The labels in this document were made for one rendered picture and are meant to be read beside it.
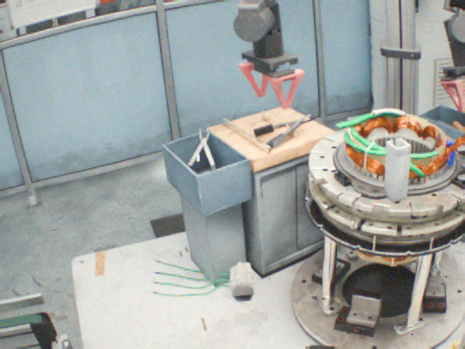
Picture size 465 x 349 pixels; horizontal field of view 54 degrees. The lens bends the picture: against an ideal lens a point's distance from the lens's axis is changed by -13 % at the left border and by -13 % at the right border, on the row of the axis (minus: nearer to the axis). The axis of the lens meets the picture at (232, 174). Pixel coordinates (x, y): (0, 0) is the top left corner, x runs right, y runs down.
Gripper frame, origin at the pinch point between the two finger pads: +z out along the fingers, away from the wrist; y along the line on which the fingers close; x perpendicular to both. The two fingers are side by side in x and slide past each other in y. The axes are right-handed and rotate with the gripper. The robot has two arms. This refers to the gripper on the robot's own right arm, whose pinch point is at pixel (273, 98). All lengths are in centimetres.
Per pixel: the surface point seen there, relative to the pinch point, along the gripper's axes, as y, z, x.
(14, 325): -12, 37, -65
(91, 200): -192, 115, -12
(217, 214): 1.7, 18.7, -15.6
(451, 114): 12.5, 11.3, 43.9
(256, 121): -9.9, 8.6, 1.5
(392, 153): 33.7, -2.5, -1.7
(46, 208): -201, 115, -41
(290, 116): -7.3, 8.8, 8.5
